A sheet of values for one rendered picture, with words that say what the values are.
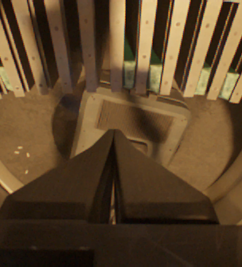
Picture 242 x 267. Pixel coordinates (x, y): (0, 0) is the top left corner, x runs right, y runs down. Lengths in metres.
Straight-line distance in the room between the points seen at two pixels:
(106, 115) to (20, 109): 0.61
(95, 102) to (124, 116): 0.15
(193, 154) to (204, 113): 0.31
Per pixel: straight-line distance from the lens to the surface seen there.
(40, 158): 1.73
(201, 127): 1.58
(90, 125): 1.15
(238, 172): 1.78
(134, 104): 1.09
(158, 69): 0.22
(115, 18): 0.20
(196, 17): 0.23
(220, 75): 0.23
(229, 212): 1.80
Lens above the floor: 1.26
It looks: 56 degrees down
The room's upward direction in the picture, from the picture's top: 180 degrees clockwise
